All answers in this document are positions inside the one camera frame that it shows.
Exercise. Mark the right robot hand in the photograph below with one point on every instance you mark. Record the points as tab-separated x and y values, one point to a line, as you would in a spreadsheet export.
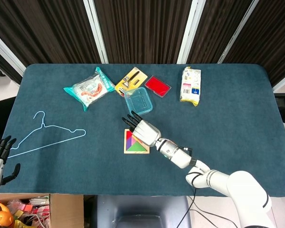
147	133

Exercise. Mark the clear container with teal rim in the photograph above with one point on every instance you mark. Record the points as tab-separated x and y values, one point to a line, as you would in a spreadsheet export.
139	102

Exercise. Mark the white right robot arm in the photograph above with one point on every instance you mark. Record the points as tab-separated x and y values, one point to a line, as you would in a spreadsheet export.
175	154

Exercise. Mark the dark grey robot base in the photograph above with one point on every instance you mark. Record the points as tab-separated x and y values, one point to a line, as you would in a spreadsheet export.
142	211

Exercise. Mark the pink tangram triangle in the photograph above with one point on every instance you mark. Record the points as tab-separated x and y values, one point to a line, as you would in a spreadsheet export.
134	140

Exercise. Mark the green tangram triangle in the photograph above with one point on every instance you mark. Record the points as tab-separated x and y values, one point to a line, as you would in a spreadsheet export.
139	147

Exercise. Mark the red tangram piece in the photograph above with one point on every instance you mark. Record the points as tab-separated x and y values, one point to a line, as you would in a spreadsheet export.
128	135

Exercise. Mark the purple tangram parallelogram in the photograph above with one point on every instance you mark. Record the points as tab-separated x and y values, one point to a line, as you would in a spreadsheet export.
128	143

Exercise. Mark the wooden tangram tray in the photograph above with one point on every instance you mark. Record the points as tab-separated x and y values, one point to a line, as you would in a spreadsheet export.
137	152

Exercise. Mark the orange plastic toy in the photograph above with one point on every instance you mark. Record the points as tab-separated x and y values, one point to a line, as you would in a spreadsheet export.
2	215

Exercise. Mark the red ink pad case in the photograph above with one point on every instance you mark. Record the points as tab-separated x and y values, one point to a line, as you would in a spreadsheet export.
157	86

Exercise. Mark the yellow razor blister pack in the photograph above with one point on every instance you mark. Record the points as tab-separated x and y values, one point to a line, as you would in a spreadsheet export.
133	78

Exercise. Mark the teal tablecloth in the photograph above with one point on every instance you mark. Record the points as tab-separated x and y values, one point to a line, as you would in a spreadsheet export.
204	118

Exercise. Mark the white and yellow tissue pack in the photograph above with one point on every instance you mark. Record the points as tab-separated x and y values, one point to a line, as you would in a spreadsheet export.
190	85

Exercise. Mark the teal snack bag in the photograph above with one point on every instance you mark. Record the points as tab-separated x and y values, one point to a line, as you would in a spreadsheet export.
90	89

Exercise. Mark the cardboard box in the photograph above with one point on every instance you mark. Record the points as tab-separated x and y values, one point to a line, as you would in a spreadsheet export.
66	211

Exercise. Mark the brown slatted partition panel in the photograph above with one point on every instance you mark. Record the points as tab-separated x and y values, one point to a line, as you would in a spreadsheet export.
275	35
218	23
50	28
145	28

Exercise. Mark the white partition post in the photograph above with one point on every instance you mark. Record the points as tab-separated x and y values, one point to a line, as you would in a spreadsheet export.
238	31
7	51
96	31
191	31
283	80

